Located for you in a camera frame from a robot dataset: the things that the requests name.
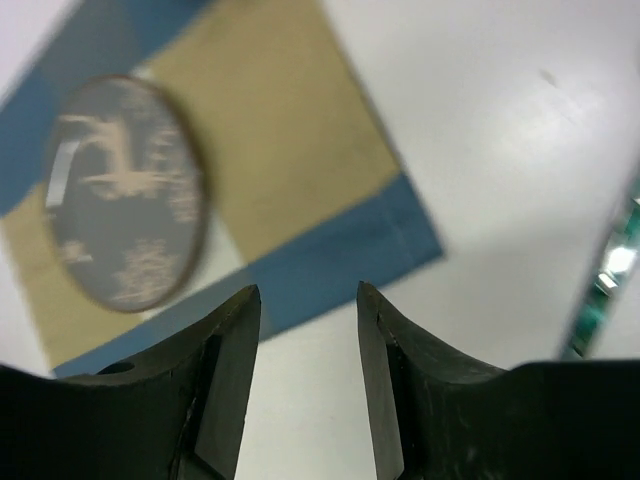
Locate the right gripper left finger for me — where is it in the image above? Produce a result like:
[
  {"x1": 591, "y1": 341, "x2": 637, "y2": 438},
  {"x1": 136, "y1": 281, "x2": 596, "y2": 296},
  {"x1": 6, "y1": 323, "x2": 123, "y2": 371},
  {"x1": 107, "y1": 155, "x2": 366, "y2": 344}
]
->
[{"x1": 1, "y1": 285, "x2": 261, "y2": 479}]

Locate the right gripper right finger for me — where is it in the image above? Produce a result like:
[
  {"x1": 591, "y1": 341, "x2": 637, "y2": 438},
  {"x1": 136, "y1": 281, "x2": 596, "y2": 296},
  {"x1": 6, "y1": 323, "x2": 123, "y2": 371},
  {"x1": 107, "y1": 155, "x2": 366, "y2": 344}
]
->
[{"x1": 357, "y1": 283, "x2": 639, "y2": 479}]

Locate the blue beige placemat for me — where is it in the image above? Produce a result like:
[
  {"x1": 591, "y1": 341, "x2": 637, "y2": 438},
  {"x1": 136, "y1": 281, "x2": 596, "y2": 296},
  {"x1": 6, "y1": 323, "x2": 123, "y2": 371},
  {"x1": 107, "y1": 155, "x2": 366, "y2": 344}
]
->
[{"x1": 1, "y1": 1, "x2": 442, "y2": 376}]

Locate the grey patterned plate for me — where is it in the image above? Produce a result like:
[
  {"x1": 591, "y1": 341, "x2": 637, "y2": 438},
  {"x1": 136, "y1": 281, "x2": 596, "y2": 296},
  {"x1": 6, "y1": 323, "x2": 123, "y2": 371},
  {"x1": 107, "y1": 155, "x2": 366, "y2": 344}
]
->
[{"x1": 43, "y1": 74, "x2": 208, "y2": 313}]

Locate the spoon with green handle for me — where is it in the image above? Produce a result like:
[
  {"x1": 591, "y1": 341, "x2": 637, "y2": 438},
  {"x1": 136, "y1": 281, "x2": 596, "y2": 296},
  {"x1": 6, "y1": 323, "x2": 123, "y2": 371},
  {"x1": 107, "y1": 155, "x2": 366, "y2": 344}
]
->
[{"x1": 560, "y1": 180, "x2": 639, "y2": 360}]

